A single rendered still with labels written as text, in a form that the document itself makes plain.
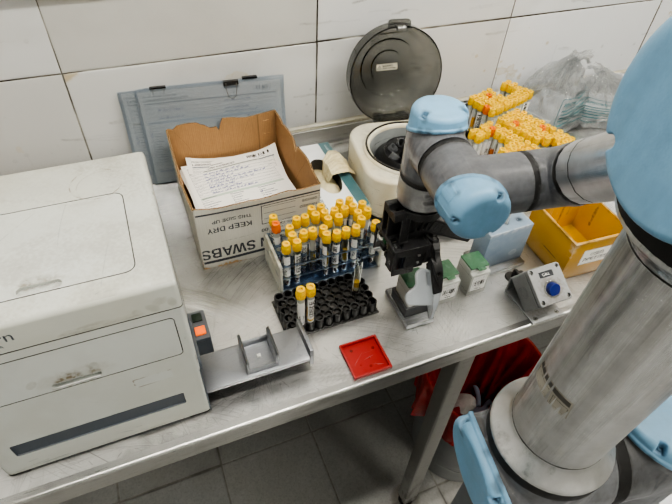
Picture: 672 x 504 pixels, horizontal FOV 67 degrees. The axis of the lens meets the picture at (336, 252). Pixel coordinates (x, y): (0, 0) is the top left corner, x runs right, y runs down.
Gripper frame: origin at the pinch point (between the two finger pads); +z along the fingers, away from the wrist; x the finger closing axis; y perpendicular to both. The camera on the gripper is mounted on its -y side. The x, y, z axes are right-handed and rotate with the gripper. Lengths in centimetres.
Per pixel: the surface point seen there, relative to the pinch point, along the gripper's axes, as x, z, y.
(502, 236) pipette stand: -3.3, -3.0, -19.9
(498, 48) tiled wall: -57, -12, -53
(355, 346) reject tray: 4.7, 5.9, 12.6
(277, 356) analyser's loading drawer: 6.4, -0.5, 26.7
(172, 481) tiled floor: -22, 94, 55
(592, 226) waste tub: -3.7, 1.8, -44.0
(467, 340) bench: 10.0, 6.1, -6.5
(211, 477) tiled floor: -19, 94, 43
